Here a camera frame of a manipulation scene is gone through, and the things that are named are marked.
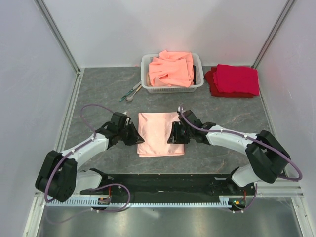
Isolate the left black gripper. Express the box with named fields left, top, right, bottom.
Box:
left=118, top=122, right=144, bottom=146

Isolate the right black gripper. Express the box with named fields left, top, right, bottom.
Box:
left=167, top=121, right=193, bottom=144

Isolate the green handled knife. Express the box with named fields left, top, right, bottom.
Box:
left=119, top=82, right=141, bottom=102

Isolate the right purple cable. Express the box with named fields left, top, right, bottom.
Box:
left=178, top=105, right=303, bottom=214

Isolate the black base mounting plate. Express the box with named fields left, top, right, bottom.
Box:
left=80, top=172, right=257, bottom=199

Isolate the dark item in basket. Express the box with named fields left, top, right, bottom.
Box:
left=193, top=65, right=197, bottom=85

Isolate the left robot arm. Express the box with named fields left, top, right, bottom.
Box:
left=35, top=112, right=145, bottom=203

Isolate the right aluminium frame post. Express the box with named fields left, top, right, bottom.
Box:
left=251, top=0, right=297, bottom=69

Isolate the left aluminium frame post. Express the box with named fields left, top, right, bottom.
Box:
left=34, top=0, right=81, bottom=74

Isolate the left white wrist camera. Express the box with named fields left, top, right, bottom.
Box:
left=124, top=111, right=131, bottom=124

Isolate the aluminium frame post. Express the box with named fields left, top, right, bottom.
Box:
left=251, top=0, right=297, bottom=69
left=34, top=0, right=81, bottom=74

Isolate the white plastic basket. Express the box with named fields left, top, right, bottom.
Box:
left=140, top=53, right=204, bottom=94

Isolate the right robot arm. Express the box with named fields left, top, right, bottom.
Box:
left=167, top=110, right=290, bottom=195

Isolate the white slotted cable duct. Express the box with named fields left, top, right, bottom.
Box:
left=46, top=197, right=239, bottom=208

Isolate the red folded cloth stack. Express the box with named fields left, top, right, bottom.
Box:
left=204, top=64, right=260, bottom=98

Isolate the light pink satin napkin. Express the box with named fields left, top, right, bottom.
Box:
left=137, top=112, right=185, bottom=158

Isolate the salmon pink cloth pile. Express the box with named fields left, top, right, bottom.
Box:
left=148, top=50, right=194, bottom=88

